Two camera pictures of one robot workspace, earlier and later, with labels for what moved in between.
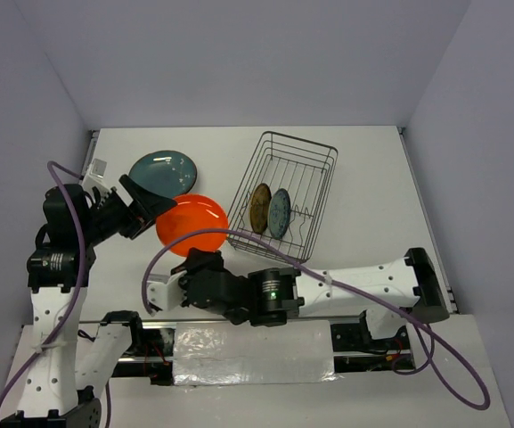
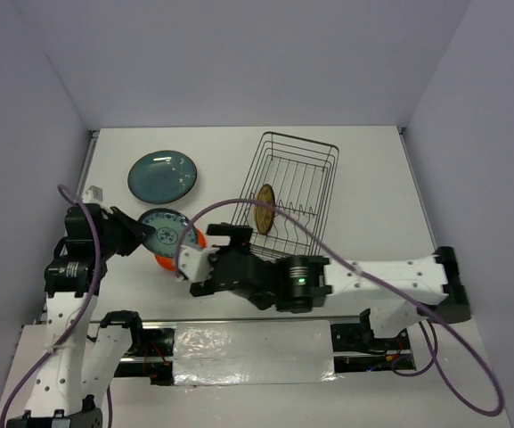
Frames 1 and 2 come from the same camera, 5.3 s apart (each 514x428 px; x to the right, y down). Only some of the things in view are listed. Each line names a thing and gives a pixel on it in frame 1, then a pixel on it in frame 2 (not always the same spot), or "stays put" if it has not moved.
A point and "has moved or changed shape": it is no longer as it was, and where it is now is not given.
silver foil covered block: (254, 352) stays put
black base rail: (358, 348) stays put
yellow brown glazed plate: (259, 208) has moved or changed shape
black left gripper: (148, 205) -> (135, 229)
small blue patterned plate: (279, 213) -> (168, 225)
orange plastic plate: (193, 212) -> (168, 262)
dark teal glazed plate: (168, 172) stays put
